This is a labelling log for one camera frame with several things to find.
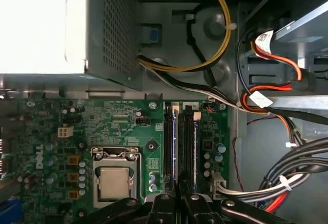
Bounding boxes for white four pin connector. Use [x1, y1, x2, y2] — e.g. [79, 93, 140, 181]
[57, 123, 74, 138]

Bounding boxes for black open PC case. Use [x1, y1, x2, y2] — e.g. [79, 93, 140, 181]
[0, 0, 328, 224]

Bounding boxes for blue RAM stick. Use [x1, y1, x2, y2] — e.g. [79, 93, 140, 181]
[173, 106, 179, 184]
[193, 121, 199, 193]

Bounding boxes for flat black cable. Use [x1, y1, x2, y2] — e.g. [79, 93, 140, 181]
[265, 106, 328, 127]

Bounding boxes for white grey wire bundle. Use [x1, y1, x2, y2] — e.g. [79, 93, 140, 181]
[217, 171, 312, 203]

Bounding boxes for black RAM slot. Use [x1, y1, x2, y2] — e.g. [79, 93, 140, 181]
[163, 100, 174, 184]
[182, 102, 194, 181]

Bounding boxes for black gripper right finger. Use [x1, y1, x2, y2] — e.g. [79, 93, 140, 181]
[178, 172, 292, 224]

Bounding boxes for blue plastic clip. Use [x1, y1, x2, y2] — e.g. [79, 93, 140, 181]
[140, 23, 162, 46]

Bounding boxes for blue video port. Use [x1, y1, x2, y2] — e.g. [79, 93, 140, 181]
[0, 198, 24, 224]

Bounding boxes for grey metal drive cage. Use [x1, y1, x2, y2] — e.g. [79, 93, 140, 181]
[238, 0, 328, 101]

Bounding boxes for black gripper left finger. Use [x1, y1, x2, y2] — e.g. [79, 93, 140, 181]
[81, 173, 178, 224]

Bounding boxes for thin black cable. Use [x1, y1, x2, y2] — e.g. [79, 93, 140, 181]
[184, 5, 218, 88]

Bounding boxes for white wire label tag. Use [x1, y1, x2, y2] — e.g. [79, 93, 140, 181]
[250, 92, 274, 108]
[255, 30, 275, 53]

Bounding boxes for silver CPU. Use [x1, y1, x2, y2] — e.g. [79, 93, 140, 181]
[100, 167, 130, 199]

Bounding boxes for red orange power wires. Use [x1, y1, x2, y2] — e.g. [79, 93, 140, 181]
[237, 28, 317, 114]

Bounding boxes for grey power supply unit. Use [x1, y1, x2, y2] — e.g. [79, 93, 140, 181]
[0, 0, 144, 91]

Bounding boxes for green motherboard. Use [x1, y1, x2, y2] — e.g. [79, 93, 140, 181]
[0, 99, 230, 224]

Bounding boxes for white board power connector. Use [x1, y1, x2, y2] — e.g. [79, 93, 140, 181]
[211, 171, 228, 200]

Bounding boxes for black white wire bundle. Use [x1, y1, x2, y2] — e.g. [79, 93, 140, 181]
[137, 54, 248, 112]

